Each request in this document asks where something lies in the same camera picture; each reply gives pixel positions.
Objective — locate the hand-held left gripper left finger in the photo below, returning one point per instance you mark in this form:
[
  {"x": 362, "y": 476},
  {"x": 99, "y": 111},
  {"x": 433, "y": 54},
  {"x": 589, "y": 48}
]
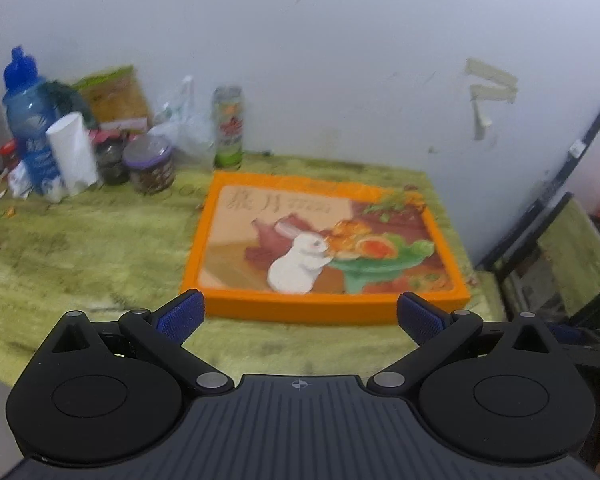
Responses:
[{"x": 182, "y": 312}]

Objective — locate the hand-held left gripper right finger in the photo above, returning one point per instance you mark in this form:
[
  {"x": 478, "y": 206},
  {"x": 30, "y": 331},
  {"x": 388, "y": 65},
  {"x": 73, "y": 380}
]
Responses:
[{"x": 420, "y": 317}]

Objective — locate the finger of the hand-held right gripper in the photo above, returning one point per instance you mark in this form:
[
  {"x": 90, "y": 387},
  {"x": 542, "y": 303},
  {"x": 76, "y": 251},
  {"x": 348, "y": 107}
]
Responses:
[{"x": 567, "y": 334}]

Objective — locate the orange box lid with picture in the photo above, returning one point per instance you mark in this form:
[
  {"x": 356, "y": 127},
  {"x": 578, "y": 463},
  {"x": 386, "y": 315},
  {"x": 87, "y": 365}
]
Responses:
[{"x": 300, "y": 250}]

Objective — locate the white printed carton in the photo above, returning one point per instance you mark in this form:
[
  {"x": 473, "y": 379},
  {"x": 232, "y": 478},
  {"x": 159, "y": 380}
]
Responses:
[{"x": 535, "y": 285}]

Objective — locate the green-covered stool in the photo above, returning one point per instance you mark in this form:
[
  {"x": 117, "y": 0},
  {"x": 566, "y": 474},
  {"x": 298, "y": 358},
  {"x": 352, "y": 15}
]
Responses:
[{"x": 575, "y": 255}]

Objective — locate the brown jar with purple lid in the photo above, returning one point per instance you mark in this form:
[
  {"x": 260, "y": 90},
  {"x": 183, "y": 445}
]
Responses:
[{"x": 150, "y": 167}]

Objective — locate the dark jar with red lid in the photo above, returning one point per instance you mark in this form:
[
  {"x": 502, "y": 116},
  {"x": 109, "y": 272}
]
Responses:
[{"x": 111, "y": 160}]

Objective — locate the long black flat box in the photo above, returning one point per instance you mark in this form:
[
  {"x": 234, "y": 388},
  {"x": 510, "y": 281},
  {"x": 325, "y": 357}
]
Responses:
[{"x": 580, "y": 160}]

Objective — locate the green and silver beer can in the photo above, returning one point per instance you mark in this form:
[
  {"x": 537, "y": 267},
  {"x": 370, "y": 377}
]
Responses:
[{"x": 228, "y": 130}]

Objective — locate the white paper towel roll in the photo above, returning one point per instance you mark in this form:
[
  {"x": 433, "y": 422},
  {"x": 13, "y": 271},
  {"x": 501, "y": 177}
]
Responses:
[{"x": 72, "y": 155}]

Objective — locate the yellow and green food packet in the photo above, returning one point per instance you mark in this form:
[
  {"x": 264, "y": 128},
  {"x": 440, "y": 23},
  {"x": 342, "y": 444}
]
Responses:
[{"x": 117, "y": 97}]

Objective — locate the red can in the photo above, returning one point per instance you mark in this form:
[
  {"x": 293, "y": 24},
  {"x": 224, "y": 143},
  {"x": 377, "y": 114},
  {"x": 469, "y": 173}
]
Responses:
[{"x": 8, "y": 152}]

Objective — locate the blue water bottle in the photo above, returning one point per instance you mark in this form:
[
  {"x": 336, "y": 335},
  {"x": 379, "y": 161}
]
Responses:
[{"x": 27, "y": 125}]

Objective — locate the beige peeling wall tape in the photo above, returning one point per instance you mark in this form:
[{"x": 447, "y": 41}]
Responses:
[{"x": 490, "y": 87}]

